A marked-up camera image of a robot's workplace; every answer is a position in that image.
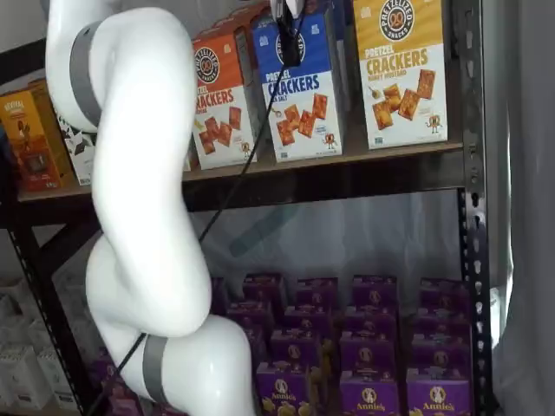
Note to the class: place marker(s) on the wooden shelf board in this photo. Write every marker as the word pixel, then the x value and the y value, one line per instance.
pixel 347 158

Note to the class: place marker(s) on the orange brown snack box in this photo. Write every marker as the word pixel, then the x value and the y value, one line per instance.
pixel 30 143
pixel 38 86

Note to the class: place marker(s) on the yellow pretzel crackers box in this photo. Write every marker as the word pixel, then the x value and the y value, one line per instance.
pixel 401 86

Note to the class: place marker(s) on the purple Annie's box teal label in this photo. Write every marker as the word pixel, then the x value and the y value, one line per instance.
pixel 440 398

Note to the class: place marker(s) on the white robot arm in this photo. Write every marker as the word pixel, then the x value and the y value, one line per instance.
pixel 139 130

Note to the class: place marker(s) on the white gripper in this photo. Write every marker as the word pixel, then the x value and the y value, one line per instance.
pixel 294 5

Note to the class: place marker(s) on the blue grey tape strip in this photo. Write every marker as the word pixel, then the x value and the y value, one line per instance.
pixel 264 234

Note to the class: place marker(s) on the orange pretzel crackers box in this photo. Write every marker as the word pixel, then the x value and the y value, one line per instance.
pixel 219 112
pixel 243 15

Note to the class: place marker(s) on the blue white pretzel crackers box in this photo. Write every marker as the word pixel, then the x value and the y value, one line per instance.
pixel 303 108

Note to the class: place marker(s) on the black metal shelving frame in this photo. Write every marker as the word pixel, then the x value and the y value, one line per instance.
pixel 473 260

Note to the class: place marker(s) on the white package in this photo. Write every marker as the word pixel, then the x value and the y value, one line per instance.
pixel 21 381
pixel 58 377

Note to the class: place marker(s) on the black and white box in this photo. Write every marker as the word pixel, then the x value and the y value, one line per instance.
pixel 82 151

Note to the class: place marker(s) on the white curtain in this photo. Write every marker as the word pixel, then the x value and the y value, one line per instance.
pixel 524 216

